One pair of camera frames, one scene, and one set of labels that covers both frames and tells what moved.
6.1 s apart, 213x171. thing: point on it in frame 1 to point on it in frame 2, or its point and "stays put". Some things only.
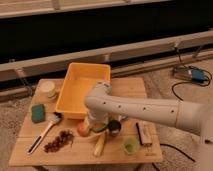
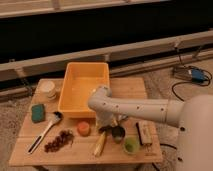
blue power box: [191, 74] stays put
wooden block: [146, 132] stays put
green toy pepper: [97, 127] to [105, 128]
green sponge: [38, 113] stays put
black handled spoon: [55, 117] stays put
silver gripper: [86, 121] to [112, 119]
